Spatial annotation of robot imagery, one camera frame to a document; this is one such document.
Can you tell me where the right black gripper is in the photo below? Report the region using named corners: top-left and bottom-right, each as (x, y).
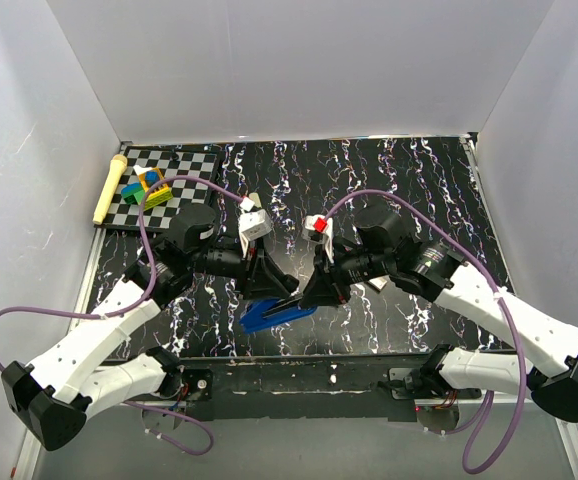
top-left (298, 241), bottom-right (392, 307)

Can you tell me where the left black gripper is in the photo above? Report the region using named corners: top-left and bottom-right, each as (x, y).
top-left (189, 235), bottom-right (291, 299)

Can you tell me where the white cream stapler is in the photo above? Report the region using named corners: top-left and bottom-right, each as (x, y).
top-left (248, 192), bottom-right (262, 208)

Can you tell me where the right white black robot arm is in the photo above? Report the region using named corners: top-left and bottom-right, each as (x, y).
top-left (299, 204), bottom-right (578, 423)

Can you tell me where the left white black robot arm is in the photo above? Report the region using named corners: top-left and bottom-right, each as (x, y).
top-left (1, 199), bottom-right (298, 451)

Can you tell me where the staple box right one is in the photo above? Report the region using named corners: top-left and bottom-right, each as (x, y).
top-left (368, 277), bottom-right (388, 293)

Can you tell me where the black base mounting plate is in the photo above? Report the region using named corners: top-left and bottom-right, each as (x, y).
top-left (162, 354), bottom-right (481, 422)

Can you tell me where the black white checkerboard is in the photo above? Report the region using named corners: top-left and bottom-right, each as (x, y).
top-left (99, 146), bottom-right (219, 232)

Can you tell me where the colourful toy block assembly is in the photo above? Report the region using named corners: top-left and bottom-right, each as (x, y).
top-left (121, 167), bottom-right (173, 211)

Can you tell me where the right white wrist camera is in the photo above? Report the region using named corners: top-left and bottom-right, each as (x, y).
top-left (302, 215), bottom-right (334, 264)

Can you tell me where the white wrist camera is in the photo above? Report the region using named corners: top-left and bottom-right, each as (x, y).
top-left (302, 215), bottom-right (334, 264)
top-left (238, 196), bottom-right (273, 258)

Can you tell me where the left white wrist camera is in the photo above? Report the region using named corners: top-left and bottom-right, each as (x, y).
top-left (238, 196), bottom-right (273, 258)

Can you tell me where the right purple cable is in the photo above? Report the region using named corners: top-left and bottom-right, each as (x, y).
top-left (323, 189), bottom-right (528, 474)

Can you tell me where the purple cable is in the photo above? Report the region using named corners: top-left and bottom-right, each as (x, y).
top-left (0, 175), bottom-right (250, 456)
top-left (323, 189), bottom-right (528, 474)

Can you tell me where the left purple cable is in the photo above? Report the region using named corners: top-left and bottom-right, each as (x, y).
top-left (0, 175), bottom-right (250, 456)

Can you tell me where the aluminium frame rail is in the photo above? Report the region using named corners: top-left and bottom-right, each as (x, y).
top-left (11, 404), bottom-right (145, 480)

